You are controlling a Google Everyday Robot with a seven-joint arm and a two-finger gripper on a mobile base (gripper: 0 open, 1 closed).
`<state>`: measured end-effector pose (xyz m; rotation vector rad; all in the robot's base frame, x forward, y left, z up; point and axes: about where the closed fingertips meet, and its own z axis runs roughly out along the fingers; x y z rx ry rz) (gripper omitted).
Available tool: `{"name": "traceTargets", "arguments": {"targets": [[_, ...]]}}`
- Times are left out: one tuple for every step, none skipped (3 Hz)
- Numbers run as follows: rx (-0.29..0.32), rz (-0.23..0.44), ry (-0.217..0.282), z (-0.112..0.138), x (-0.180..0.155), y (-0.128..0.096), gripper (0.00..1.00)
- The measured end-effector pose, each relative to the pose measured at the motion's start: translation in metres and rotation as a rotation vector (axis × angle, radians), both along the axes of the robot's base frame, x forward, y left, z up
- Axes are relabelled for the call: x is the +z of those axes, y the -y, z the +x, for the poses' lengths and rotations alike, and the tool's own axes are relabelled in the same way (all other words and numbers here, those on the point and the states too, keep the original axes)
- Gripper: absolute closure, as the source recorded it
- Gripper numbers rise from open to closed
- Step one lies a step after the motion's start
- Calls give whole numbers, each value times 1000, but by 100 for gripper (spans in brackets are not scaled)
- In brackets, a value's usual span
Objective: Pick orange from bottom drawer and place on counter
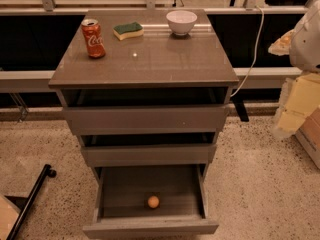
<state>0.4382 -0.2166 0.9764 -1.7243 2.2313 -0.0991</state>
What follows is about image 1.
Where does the white cable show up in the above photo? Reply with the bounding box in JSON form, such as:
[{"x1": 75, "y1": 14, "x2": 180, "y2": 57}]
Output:
[{"x1": 229, "y1": 5, "x2": 265, "y2": 98}]

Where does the green yellow sponge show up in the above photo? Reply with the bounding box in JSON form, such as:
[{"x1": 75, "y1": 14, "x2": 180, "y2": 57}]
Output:
[{"x1": 113, "y1": 22, "x2": 144, "y2": 41}]

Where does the black stand foot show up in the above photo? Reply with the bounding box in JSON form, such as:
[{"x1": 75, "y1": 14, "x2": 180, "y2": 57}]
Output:
[{"x1": 231, "y1": 95, "x2": 249, "y2": 122}]

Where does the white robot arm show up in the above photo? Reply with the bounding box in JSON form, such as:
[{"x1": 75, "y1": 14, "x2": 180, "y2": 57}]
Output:
[{"x1": 268, "y1": 1, "x2": 320, "y2": 73}]

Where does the grey bottom drawer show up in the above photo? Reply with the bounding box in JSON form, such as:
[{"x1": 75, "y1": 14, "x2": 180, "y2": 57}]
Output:
[{"x1": 83, "y1": 165, "x2": 218, "y2": 240}]

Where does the orange fruit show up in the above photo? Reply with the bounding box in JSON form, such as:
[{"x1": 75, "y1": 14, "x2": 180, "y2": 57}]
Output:
[{"x1": 147, "y1": 196, "x2": 160, "y2": 209}]

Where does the black metal leg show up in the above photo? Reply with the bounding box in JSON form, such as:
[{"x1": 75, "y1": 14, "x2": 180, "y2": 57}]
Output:
[{"x1": 6, "y1": 164, "x2": 57, "y2": 240}]

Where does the grey middle drawer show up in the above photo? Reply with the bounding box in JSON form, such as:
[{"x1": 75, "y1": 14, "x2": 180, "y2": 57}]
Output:
[{"x1": 81, "y1": 132, "x2": 216, "y2": 167}]

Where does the cardboard box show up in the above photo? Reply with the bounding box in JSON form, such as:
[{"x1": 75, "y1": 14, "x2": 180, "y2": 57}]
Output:
[{"x1": 296, "y1": 107, "x2": 320, "y2": 169}]

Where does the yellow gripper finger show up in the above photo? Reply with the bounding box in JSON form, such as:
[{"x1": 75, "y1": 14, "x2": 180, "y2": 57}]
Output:
[{"x1": 268, "y1": 30, "x2": 293, "y2": 56}]

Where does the white bowl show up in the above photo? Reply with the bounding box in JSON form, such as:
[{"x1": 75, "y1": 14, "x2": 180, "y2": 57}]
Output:
[{"x1": 166, "y1": 10, "x2": 197, "y2": 35}]

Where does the grey drawer cabinet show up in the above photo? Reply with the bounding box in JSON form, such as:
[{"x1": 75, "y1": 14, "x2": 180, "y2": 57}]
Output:
[{"x1": 49, "y1": 10, "x2": 238, "y2": 177}]

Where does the grey drawer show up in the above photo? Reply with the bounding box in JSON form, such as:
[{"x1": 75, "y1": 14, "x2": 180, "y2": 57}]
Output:
[
  {"x1": 83, "y1": 165, "x2": 218, "y2": 240},
  {"x1": 81, "y1": 132, "x2": 216, "y2": 167},
  {"x1": 63, "y1": 87, "x2": 227, "y2": 135}
]

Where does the grey rail bench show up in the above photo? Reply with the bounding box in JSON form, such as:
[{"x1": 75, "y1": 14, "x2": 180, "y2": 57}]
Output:
[{"x1": 0, "y1": 67, "x2": 301, "y2": 93}]

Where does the red cola can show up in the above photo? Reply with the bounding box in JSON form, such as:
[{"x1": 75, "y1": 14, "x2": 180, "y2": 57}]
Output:
[{"x1": 81, "y1": 19, "x2": 106, "y2": 58}]

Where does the grey top drawer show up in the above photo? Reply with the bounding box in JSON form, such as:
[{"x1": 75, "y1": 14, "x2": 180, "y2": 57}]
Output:
[{"x1": 63, "y1": 87, "x2": 227, "y2": 135}]

